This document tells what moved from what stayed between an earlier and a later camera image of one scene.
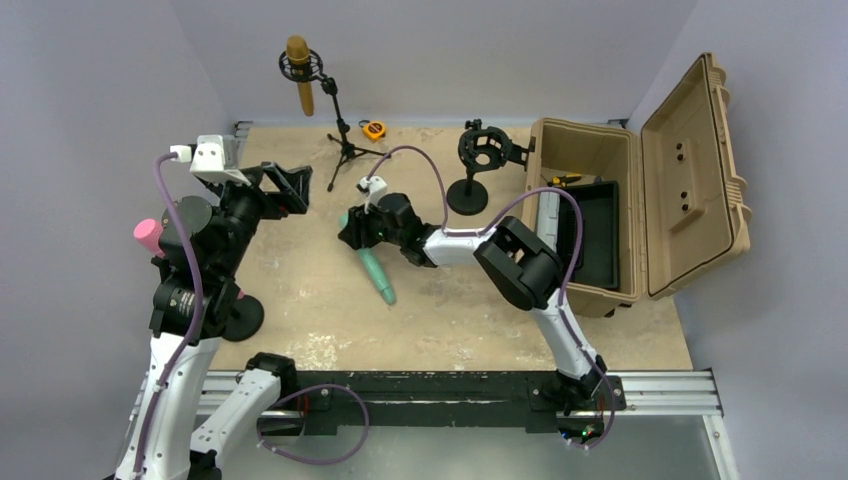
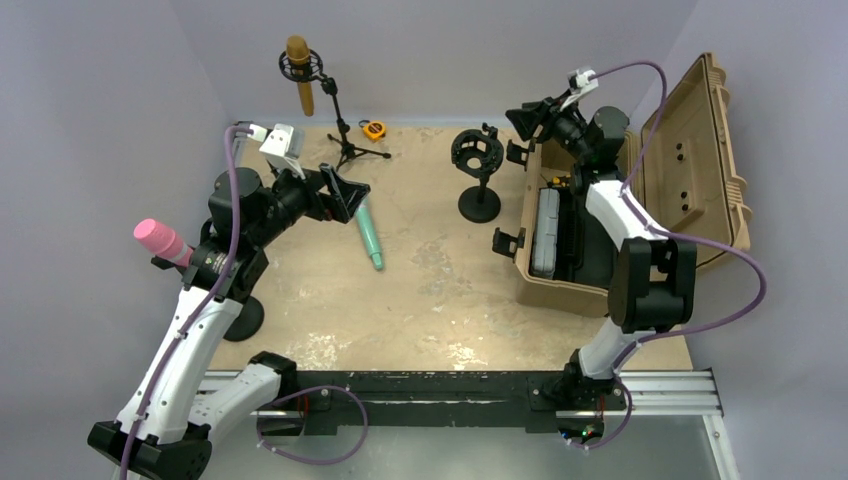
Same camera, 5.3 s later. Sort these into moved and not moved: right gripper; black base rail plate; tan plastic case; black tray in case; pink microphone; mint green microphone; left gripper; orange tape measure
Moved: left gripper; mint green microphone; right gripper
Not moved: tan plastic case; pink microphone; orange tape measure; black base rail plate; black tray in case
